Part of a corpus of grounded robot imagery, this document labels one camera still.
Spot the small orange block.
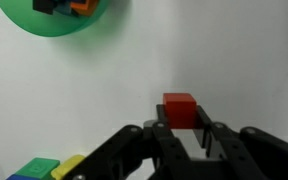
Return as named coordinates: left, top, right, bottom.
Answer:
left=162, top=92, right=198, bottom=130

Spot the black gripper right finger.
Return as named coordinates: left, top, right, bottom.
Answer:
left=195, top=105, right=288, bottom=180

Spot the yellow block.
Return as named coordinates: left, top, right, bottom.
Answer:
left=50, top=153, right=87, bottom=180

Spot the blue block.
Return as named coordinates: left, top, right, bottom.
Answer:
left=5, top=173, right=28, bottom=180

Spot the dark block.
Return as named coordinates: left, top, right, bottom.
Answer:
left=32, top=0, right=58, bottom=16

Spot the green plastic bowl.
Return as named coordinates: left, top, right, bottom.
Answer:
left=0, top=0, right=112, bottom=38

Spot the orange flat block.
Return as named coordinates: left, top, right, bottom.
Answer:
left=70, top=0, right=100, bottom=17

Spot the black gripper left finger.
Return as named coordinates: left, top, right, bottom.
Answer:
left=63, top=104, right=195, bottom=180

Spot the green block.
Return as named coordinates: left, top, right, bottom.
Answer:
left=14, top=157, right=61, bottom=180

